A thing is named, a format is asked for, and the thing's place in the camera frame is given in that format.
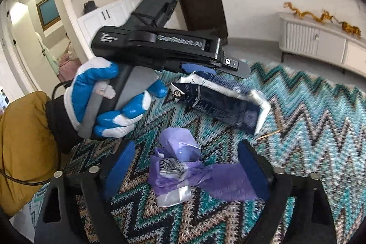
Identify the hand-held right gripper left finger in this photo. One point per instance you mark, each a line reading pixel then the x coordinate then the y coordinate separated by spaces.
pixel 120 169

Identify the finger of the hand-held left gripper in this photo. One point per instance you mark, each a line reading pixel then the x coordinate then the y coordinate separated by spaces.
pixel 231 64
pixel 200 69

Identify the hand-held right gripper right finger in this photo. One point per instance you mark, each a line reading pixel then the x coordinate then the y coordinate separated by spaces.
pixel 251 169

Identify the purple plastic wrapper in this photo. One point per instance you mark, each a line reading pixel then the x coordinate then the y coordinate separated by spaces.
pixel 228 184

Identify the dark blue snack packet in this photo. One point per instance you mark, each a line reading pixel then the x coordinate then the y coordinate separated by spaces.
pixel 223 109

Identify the person's left forearm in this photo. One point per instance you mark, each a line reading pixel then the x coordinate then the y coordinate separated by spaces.
pixel 25 146

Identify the person's left hand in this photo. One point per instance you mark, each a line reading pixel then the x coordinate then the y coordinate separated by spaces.
pixel 85 81

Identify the wooden toothpick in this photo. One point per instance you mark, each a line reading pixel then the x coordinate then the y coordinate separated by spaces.
pixel 268 134

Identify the white base cupboards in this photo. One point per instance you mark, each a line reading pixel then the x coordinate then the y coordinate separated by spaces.
pixel 114 15

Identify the silver foil wrapper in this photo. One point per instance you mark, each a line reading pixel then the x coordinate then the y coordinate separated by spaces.
pixel 171 198

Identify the black bag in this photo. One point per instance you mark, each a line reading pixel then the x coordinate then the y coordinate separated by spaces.
pixel 90 7

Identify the teal zigzag knitted blanket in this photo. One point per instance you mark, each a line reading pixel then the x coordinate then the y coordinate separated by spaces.
pixel 314 118

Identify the pink cloth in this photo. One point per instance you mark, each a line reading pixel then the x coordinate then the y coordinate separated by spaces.
pixel 68 64

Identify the long amber dragon ornament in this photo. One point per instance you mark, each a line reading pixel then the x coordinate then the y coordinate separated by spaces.
pixel 303 14

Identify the white television cabinet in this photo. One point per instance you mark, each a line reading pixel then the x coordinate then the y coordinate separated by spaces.
pixel 328 44

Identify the short amber dragon ornament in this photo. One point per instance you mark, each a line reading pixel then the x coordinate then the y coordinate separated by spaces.
pixel 351 29

